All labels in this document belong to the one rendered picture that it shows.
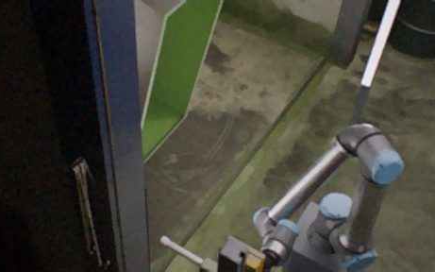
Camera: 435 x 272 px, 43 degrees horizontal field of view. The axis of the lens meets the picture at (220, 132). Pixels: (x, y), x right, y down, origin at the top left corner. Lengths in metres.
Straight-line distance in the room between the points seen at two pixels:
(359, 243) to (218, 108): 2.00
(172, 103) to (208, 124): 0.61
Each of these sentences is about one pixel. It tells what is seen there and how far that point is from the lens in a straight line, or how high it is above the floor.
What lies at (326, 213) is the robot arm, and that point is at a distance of 2.49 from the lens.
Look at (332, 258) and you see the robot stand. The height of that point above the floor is 0.64.
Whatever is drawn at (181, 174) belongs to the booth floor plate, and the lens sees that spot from 3.63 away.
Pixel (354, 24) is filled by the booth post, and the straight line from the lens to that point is 4.43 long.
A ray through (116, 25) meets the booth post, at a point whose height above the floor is 2.04.
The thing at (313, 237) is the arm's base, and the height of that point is 0.69.
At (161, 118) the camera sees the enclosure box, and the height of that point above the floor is 0.48.
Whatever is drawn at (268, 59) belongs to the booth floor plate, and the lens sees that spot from 4.56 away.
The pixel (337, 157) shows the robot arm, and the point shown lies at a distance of 2.09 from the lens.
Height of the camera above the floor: 2.86
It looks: 46 degrees down
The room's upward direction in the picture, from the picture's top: 6 degrees clockwise
